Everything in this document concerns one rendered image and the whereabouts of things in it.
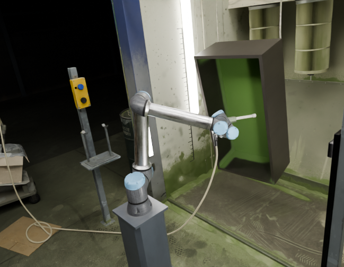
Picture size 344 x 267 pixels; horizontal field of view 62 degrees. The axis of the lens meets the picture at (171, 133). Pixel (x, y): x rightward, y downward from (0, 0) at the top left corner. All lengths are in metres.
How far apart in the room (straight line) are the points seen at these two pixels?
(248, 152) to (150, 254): 1.50
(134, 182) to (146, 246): 0.49
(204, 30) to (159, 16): 0.63
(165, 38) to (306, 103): 1.80
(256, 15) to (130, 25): 1.49
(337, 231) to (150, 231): 1.24
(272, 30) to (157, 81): 1.44
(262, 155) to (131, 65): 1.58
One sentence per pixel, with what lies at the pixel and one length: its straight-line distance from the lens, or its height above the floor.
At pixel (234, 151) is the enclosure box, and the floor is 0.52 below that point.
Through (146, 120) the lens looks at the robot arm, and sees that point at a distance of 2.06.
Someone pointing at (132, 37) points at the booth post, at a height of 1.82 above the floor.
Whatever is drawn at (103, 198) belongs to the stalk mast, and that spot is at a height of 0.31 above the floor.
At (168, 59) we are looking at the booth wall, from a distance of 3.00.
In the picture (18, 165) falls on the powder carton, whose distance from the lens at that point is 3.78.
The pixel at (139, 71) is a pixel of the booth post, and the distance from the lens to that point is 2.77.
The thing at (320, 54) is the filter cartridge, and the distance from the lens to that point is 3.33.
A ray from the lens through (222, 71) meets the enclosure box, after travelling 2.82.
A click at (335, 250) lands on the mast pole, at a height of 0.87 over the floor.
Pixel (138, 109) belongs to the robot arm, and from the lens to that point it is 1.87.
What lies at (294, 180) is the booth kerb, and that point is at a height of 0.10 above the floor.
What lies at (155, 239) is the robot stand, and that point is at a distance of 2.29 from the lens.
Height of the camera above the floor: 1.92
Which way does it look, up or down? 21 degrees down
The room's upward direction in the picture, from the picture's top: 7 degrees counter-clockwise
